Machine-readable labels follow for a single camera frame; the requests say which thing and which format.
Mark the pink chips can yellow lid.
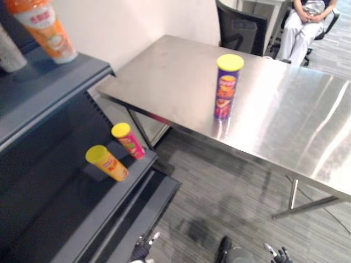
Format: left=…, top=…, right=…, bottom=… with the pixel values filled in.
left=111, top=123, right=146, bottom=161

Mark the black swivel office chair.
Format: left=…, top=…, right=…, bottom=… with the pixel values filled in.
left=282, top=5, right=341, bottom=67

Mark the stainless steel table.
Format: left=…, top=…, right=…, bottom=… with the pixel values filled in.
left=97, top=35, right=351, bottom=219

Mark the white grey cylindrical can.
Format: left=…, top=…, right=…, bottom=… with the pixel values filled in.
left=0, top=24, right=28, bottom=73

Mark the white desk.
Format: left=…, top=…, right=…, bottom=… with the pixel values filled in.
left=241, top=0, right=288, bottom=42

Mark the dark grey metal shelf unit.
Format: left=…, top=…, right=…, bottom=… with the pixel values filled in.
left=0, top=0, right=182, bottom=263

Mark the person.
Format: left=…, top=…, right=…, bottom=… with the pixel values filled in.
left=276, top=0, right=338, bottom=66

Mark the orange cup snack pack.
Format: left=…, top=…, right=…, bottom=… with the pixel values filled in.
left=3, top=0, right=78, bottom=65

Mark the black mesh office chair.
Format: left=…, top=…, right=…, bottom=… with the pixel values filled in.
left=215, top=0, right=268, bottom=57

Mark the black floor cable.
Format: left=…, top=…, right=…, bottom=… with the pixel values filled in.
left=285, top=175, right=351, bottom=236

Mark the purple chips can yellow lid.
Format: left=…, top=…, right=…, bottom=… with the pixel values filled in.
left=213, top=54, right=245, bottom=121

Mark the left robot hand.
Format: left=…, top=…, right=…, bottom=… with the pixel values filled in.
left=133, top=231, right=161, bottom=263

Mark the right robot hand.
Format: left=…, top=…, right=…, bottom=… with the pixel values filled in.
left=263, top=242, right=293, bottom=263

